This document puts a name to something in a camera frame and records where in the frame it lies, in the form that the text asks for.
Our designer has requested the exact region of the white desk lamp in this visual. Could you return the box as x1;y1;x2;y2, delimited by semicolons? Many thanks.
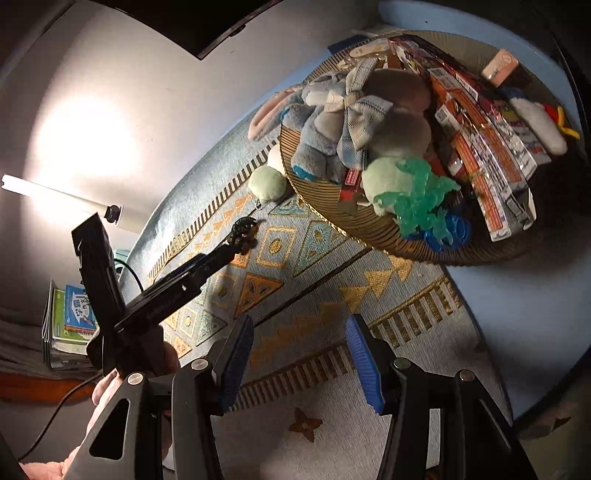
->
0;174;145;232

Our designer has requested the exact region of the small green pink plush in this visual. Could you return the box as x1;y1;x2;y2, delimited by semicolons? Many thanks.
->
248;144;290;205

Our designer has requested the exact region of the white plush chicken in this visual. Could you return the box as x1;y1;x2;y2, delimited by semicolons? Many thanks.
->
507;87;581;156

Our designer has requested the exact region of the person's left hand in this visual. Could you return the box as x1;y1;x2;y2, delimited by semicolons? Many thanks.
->
90;325;181;428

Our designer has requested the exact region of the blue toy figure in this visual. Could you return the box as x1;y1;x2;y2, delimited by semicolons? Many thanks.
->
405;213;472;253

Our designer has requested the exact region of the green toy figure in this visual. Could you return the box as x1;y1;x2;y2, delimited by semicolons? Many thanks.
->
373;156;462;246

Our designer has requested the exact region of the round woven basket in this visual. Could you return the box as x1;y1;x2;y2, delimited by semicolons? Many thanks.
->
279;30;583;267

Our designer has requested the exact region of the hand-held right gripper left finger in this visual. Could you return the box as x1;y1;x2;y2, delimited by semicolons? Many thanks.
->
62;315;254;480

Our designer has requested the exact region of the small red white packet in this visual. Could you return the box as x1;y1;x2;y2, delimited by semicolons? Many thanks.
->
338;167;371;205

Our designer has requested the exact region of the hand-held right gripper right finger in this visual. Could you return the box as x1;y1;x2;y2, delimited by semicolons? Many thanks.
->
346;315;539;480

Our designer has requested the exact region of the black toy figure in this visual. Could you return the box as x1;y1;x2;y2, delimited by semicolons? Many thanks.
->
228;216;260;256

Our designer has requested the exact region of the three-ball plush skewer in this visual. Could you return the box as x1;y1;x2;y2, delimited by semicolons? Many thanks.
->
359;69;435;216

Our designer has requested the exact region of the stack of colourful books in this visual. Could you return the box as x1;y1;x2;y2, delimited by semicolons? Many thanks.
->
41;278;101;371

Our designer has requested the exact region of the blue pink plush rabbit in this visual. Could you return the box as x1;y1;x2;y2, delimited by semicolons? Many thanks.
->
248;69;370;182

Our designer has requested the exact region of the yellow lighter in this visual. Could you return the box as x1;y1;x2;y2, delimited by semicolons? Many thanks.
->
480;47;519;87

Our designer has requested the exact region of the long printed card box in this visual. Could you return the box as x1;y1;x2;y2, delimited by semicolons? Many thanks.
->
431;65;539;243

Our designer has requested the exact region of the patterned woven table mat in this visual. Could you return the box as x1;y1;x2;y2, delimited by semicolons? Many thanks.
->
117;99;513;472

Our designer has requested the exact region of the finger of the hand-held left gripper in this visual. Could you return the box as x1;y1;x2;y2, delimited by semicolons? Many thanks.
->
185;246;242;289

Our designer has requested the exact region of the person's left forearm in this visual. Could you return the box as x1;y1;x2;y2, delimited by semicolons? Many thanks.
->
21;443;93;480

